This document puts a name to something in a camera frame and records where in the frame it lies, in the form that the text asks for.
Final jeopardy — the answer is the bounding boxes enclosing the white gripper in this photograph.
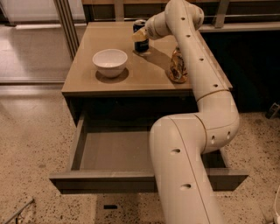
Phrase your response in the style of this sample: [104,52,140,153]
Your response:
[132,12,171,42]

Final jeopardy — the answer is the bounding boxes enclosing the blue pepsi can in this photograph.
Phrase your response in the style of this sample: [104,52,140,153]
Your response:
[133,19,149,53]

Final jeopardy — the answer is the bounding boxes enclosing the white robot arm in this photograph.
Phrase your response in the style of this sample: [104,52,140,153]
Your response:
[133,0,239,224]

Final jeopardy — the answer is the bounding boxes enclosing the orange crumpled soda can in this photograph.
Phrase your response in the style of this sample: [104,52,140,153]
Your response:
[168,46,187,84]

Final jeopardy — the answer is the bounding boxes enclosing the open grey top drawer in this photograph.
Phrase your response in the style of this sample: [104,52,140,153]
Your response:
[50,115,249,193]

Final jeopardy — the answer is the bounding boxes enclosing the white ceramic bowl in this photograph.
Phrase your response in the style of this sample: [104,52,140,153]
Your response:
[92,49,128,78]

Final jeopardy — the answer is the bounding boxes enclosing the dark object on floor right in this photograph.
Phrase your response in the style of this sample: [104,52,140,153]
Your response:
[265,102,280,119]

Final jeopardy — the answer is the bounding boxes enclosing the small black floor object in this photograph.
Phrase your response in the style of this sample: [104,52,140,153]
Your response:
[103,205,118,210]

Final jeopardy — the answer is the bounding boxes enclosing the metal rod on floor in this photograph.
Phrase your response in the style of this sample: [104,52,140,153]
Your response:
[2,198,35,224]

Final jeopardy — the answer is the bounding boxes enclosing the metal railing frame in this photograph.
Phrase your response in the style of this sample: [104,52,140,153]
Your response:
[52,0,280,60]

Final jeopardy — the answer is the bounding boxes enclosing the white cable at right edge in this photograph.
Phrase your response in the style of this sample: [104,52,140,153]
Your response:
[272,185,280,224]

